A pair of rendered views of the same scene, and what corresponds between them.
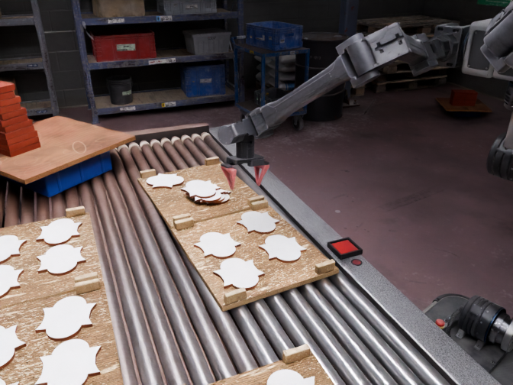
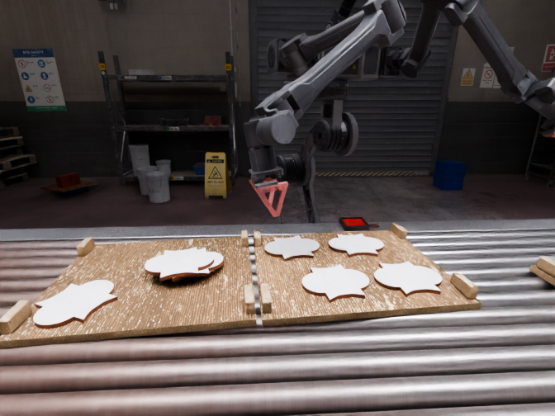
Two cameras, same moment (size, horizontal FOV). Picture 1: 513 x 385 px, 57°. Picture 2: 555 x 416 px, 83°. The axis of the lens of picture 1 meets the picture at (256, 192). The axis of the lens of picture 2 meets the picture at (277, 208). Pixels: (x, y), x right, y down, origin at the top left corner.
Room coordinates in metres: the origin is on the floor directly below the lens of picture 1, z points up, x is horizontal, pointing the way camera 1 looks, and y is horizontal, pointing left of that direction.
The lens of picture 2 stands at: (1.08, 0.68, 1.29)
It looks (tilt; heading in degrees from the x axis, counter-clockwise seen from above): 19 degrees down; 290
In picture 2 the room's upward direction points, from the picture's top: straight up
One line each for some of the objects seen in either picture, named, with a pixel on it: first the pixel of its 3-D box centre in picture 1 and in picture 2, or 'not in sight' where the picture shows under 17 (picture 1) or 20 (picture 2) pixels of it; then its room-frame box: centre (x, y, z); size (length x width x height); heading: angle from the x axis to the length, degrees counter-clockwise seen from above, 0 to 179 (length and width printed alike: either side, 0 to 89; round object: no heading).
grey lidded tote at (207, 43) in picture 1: (207, 41); not in sight; (5.83, 0.59, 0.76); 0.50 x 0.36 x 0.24; 118
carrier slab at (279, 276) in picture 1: (249, 249); (344, 266); (1.16, 0.02, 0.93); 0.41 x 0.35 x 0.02; 27
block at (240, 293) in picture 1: (235, 296); (463, 284); (0.92, 0.05, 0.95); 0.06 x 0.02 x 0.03; 117
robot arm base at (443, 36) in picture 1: (440, 47); (291, 54); (1.48, -0.56, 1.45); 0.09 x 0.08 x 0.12; 42
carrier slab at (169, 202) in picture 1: (198, 192); (156, 277); (1.54, 0.21, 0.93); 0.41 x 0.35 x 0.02; 28
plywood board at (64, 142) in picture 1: (43, 144); not in sight; (1.75, 0.84, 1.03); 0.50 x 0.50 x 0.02; 57
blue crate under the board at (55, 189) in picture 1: (56, 163); not in sight; (1.70, 0.79, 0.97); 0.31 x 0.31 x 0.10; 57
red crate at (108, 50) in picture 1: (123, 44); not in sight; (5.49, 1.51, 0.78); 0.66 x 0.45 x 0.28; 112
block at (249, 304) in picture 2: (182, 218); (249, 298); (1.30, 0.24, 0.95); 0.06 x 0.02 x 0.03; 118
